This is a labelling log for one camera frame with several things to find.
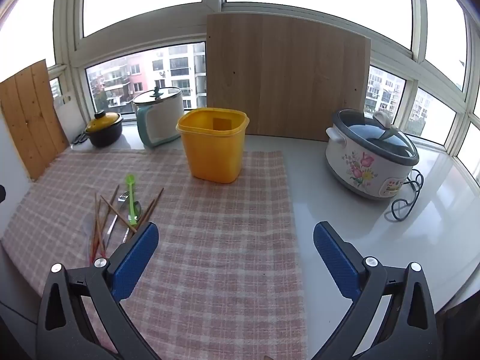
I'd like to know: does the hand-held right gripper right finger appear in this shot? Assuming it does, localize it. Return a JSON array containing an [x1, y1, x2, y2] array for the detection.
[[311, 221, 438, 360]]

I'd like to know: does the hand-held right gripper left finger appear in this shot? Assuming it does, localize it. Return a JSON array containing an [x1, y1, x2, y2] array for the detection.
[[35, 222, 159, 360]]

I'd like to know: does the metal spoon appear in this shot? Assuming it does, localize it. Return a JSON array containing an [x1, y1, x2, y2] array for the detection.
[[122, 200, 143, 244]]

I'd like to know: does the group of wooden chopsticks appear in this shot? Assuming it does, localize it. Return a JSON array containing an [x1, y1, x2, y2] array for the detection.
[[88, 185, 165, 265]]

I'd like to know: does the metal fork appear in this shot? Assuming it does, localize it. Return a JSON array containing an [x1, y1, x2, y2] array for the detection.
[[105, 191, 131, 248]]

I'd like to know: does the green plastic spoon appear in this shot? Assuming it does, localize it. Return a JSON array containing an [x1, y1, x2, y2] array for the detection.
[[125, 174, 140, 226]]

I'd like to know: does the yellow plastic container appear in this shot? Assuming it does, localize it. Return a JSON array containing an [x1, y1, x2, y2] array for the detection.
[[176, 107, 250, 184]]

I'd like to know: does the pink checkered cloth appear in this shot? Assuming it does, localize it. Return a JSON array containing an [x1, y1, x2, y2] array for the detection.
[[0, 149, 309, 360]]

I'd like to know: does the floral white rice cooker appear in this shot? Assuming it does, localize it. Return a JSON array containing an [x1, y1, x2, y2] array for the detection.
[[325, 120, 413, 200]]

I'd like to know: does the black clay pot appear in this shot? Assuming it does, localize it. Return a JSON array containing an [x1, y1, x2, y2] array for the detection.
[[85, 120, 124, 148]]

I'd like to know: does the grey glass rice cooker lid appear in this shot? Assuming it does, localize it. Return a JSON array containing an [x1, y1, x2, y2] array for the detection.
[[335, 109, 420, 166]]

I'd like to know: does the teal and white cooker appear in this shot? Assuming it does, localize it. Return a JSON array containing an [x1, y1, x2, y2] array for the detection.
[[132, 94, 185, 148]]

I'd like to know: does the yellow pot lid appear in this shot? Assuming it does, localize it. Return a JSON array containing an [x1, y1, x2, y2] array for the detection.
[[85, 110, 123, 133]]

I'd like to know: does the white cutting board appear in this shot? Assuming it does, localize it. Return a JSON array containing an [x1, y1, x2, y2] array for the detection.
[[52, 95, 72, 145]]

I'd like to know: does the glass cooker lid teal knob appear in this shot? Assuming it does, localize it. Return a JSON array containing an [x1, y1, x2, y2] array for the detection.
[[133, 86, 183, 106]]

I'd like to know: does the pine plank board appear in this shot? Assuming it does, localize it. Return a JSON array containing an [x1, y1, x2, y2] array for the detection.
[[0, 59, 70, 181]]

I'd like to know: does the light wooden board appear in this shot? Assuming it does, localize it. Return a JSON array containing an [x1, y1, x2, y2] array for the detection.
[[206, 12, 372, 143]]

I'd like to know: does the dark green power cord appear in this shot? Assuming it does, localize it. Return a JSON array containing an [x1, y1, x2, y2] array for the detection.
[[390, 170, 424, 221]]

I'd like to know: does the white window frame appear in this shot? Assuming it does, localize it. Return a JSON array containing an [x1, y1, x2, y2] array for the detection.
[[0, 0, 480, 181]]

